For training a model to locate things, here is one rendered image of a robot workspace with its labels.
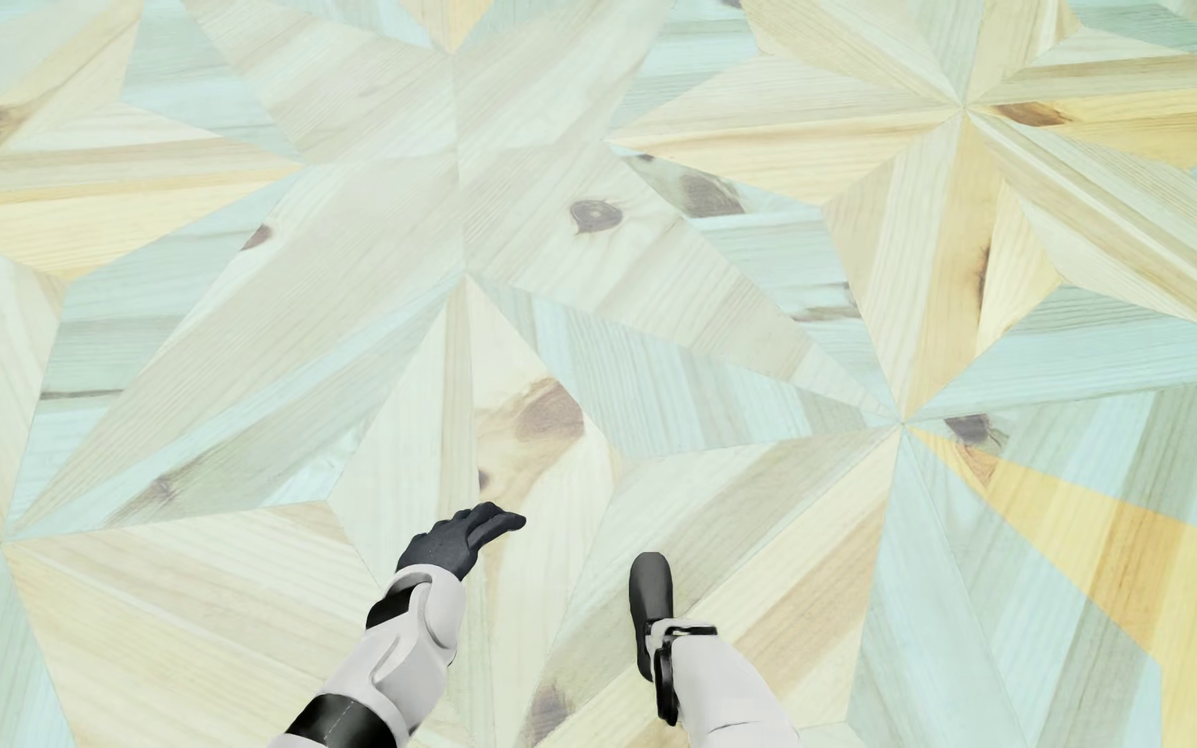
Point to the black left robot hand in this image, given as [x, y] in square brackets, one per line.
[450, 543]

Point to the black right robot foot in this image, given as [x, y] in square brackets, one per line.
[649, 603]

